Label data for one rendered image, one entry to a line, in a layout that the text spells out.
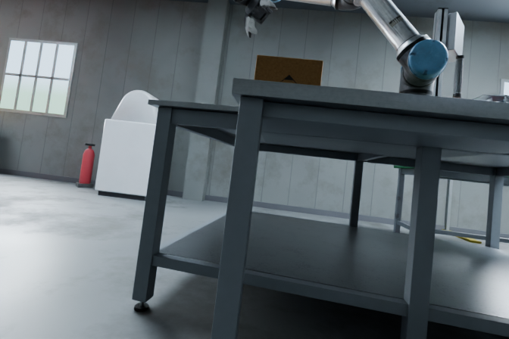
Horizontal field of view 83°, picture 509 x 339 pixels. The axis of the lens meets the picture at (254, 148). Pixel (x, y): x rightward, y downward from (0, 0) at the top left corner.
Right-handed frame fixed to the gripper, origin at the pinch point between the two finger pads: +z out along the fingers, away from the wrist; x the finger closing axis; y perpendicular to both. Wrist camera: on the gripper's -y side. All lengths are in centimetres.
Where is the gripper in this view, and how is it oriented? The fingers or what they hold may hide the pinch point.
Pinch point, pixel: (260, 23)
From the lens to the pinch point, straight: 121.0
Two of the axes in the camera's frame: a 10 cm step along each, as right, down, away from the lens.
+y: 7.1, 1.7, 6.8
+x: -6.5, 5.4, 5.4
